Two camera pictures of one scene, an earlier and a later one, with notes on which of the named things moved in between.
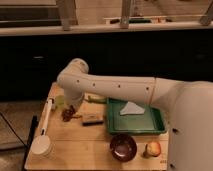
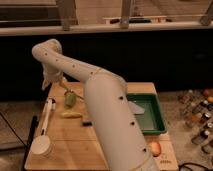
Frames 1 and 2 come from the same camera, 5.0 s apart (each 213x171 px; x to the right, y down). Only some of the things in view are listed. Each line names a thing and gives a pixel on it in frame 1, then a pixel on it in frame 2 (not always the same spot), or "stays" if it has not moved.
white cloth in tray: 132,109 stays
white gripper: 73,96 -> 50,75
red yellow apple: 152,149 stays
